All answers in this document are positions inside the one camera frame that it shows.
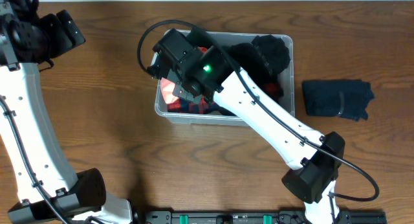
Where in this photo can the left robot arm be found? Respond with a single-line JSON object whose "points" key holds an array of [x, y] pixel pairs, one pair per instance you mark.
{"points": [[48, 187]]}

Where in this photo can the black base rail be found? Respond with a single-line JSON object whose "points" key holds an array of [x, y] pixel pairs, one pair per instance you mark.
{"points": [[281, 217]]}

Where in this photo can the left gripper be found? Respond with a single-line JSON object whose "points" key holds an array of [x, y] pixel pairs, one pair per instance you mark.
{"points": [[71, 28]]}

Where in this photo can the dark navy garment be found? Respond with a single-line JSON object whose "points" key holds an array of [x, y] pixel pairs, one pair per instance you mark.
{"points": [[337, 98]]}

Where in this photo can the pink garment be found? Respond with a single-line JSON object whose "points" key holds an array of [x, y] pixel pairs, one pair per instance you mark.
{"points": [[167, 88]]}

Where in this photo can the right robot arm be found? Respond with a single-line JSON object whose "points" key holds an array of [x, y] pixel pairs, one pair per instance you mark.
{"points": [[203, 73]]}

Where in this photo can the red navy plaid shirt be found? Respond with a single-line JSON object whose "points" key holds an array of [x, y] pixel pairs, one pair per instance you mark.
{"points": [[273, 90]]}

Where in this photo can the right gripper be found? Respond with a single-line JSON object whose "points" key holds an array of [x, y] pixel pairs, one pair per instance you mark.
{"points": [[184, 90]]}

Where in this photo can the clear plastic storage bin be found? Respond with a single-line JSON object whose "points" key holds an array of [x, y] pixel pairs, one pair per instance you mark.
{"points": [[285, 79]]}

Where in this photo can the black garment with stripe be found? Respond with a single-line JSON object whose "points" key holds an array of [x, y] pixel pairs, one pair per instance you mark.
{"points": [[263, 59]]}

